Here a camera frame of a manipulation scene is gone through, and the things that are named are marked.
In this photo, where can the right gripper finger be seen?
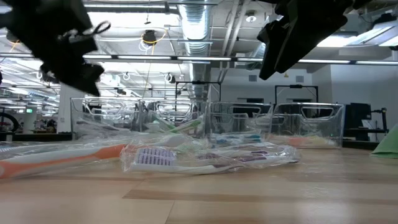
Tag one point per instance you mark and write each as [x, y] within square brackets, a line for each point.
[286, 53]
[270, 32]

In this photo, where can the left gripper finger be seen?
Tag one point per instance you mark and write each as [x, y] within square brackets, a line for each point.
[81, 77]

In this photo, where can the orange white toothbrush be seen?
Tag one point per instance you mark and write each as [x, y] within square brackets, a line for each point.
[62, 158]
[295, 141]

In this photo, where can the blue white toothbrush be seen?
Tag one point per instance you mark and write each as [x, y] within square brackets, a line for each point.
[224, 141]
[252, 137]

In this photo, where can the green white toothbrush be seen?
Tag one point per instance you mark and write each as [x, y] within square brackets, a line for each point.
[161, 124]
[189, 125]

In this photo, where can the white ceiling fixture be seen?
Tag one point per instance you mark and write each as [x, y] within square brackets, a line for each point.
[251, 17]

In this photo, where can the bright ceiling light panel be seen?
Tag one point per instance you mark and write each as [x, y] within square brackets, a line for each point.
[342, 40]

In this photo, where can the clear plastic bin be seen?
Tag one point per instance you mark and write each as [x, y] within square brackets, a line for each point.
[186, 107]
[93, 124]
[217, 124]
[329, 130]

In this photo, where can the green exit sign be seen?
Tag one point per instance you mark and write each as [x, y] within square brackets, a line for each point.
[29, 110]

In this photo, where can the long ceiling light strip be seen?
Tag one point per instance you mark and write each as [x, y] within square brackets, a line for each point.
[202, 58]

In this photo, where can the black round background object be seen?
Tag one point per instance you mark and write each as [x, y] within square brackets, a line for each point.
[15, 119]

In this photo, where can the black background monitor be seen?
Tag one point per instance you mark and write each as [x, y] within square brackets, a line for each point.
[357, 116]

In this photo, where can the purple white wrapped toothbrush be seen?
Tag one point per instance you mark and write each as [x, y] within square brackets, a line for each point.
[258, 153]
[155, 157]

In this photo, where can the green cloth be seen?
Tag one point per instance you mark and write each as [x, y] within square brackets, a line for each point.
[388, 146]

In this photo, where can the black background rig frame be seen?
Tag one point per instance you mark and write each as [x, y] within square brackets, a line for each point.
[295, 86]
[199, 82]

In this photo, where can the silver ventilation duct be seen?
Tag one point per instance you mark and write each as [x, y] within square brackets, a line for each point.
[196, 31]

